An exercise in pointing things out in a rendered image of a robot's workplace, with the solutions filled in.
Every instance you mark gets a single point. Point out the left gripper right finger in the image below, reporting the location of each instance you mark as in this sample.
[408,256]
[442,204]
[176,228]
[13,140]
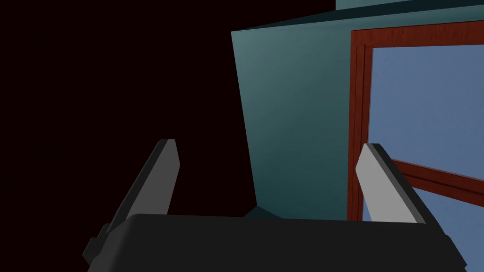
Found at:
[385,192]

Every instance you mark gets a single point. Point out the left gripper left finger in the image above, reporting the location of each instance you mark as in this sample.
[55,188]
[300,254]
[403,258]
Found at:
[153,185]

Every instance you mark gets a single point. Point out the red-brown framed window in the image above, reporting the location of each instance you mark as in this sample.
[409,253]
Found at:
[427,102]

